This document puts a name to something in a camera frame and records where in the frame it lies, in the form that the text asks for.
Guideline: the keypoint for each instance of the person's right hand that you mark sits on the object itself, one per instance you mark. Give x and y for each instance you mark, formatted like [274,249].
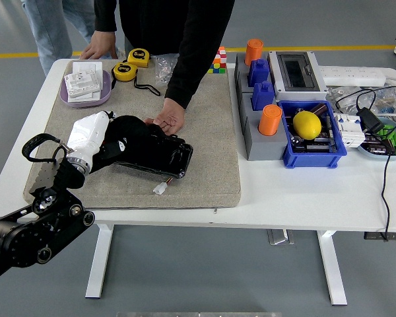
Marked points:
[100,44]

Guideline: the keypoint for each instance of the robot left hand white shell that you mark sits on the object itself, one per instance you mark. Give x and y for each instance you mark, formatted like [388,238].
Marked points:
[85,135]

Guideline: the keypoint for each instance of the person's left hand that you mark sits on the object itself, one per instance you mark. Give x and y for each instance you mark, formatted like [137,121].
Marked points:
[171,115]

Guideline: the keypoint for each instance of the glossy black panel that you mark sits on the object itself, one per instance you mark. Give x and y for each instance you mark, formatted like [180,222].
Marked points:
[161,155]

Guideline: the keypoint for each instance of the black rag with red mark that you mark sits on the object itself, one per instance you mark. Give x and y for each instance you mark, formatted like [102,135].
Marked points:
[132,128]

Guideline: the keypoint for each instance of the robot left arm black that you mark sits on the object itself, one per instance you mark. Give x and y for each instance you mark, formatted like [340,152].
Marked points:
[26,237]

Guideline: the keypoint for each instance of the white socket module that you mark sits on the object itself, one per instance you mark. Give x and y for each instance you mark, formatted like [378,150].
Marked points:
[82,82]

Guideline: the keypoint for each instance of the purple oval tray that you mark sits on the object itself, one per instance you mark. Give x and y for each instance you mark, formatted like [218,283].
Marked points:
[104,95]

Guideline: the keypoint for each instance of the grey-brown mat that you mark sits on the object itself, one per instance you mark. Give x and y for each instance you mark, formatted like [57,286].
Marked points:
[201,148]

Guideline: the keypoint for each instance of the clear plastic bag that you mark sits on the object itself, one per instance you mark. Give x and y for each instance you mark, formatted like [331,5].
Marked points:
[161,69]

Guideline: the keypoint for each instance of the bystander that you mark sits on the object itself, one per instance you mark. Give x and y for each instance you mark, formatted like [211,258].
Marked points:
[49,33]

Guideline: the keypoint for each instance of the person's torso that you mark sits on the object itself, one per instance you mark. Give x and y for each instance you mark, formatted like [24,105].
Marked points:
[158,23]

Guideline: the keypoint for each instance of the colourful puzzle cube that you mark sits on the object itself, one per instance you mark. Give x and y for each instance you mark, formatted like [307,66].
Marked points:
[217,64]

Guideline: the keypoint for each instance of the grey block holder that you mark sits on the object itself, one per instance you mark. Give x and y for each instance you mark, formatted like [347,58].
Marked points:
[260,147]
[241,76]

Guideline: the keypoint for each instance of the blue block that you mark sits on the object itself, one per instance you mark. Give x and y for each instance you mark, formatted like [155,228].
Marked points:
[259,72]
[263,95]

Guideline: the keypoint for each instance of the orange cylinder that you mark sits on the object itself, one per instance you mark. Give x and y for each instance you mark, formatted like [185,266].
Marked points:
[254,51]
[270,120]

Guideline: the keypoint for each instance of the small glass bulb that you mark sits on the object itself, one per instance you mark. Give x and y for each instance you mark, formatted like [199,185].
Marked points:
[297,141]

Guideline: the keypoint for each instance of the white table leg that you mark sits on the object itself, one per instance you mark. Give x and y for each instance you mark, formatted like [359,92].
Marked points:
[99,264]
[331,270]

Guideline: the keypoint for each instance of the yellow lemon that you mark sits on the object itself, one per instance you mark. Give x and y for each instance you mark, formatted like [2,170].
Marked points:
[307,125]

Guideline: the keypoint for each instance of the blue plastic bin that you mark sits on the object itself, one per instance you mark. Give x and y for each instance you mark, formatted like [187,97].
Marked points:
[307,160]

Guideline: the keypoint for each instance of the brown cylinder capacitor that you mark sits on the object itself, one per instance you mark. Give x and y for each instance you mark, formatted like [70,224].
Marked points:
[318,109]

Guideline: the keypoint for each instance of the black electronic module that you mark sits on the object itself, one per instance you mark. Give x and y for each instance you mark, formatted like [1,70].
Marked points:
[316,147]

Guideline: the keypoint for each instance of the metal floor plate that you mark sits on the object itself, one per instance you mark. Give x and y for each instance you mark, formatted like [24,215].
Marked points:
[278,237]

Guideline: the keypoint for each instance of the clear bag of metal parts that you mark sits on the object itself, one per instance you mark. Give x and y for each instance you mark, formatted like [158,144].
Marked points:
[346,105]

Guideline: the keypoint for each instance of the white circuit breaker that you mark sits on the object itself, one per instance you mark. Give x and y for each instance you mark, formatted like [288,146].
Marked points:
[348,132]

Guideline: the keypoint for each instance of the white power strip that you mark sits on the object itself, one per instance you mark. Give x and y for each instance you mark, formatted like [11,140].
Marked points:
[349,76]

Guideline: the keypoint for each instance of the black power adapter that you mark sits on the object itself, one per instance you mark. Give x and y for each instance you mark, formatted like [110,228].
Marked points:
[369,119]

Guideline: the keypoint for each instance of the black relay module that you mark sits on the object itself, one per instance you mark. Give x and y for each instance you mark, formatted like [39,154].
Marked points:
[377,147]

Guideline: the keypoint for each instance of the light blue dish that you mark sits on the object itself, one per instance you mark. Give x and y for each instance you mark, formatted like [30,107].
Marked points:
[382,156]

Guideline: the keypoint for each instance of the clear bag of blue parts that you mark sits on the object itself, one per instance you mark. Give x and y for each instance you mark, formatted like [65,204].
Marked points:
[387,100]

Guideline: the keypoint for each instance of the flat white switch plate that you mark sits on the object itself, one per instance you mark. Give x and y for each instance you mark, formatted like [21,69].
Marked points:
[85,67]

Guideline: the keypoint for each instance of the white switch plate with print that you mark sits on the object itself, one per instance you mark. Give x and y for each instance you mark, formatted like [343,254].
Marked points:
[85,96]

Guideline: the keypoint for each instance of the grey electrical enclosure box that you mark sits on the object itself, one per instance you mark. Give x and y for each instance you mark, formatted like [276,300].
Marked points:
[297,71]

